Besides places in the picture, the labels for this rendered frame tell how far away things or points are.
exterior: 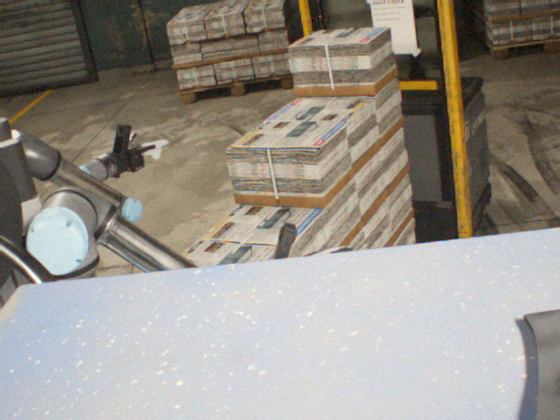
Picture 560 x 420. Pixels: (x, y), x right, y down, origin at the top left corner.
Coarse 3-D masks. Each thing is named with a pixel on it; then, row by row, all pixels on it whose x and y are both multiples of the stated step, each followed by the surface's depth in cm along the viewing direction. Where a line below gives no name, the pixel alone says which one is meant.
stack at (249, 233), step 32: (352, 192) 298; (224, 224) 279; (256, 224) 275; (320, 224) 274; (352, 224) 299; (384, 224) 330; (192, 256) 259; (224, 256) 256; (256, 256) 252; (288, 256) 252
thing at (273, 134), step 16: (256, 128) 298; (272, 128) 295; (288, 128) 291; (304, 128) 288; (320, 128) 285; (336, 128) 282; (240, 144) 283; (256, 144) 280; (272, 144) 277; (288, 144) 274; (304, 144) 271; (320, 144) 268
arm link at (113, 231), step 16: (80, 192) 152; (96, 208) 155; (112, 208) 159; (96, 224) 156; (112, 224) 158; (128, 224) 160; (96, 240) 157; (112, 240) 158; (128, 240) 159; (144, 240) 161; (128, 256) 160; (144, 256) 160; (160, 256) 162; (176, 256) 164
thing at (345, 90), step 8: (392, 72) 329; (384, 80) 321; (296, 88) 329; (304, 88) 327; (312, 88) 325; (320, 88) 323; (328, 88) 322; (336, 88) 320; (344, 88) 318; (352, 88) 316; (360, 88) 315; (368, 88) 313; (376, 88) 314; (296, 96) 331; (304, 96) 329; (312, 96) 327; (400, 120) 340; (392, 128) 331; (384, 136) 324; (392, 136) 332; (384, 144) 324; (408, 168) 352; (400, 176) 343; (392, 184) 334; (408, 216) 355; (400, 232) 347
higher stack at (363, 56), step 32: (320, 32) 338; (352, 32) 327; (384, 32) 320; (320, 64) 319; (352, 64) 312; (384, 64) 322; (320, 96) 328; (352, 96) 320; (384, 96) 323; (384, 128) 325; (384, 160) 326
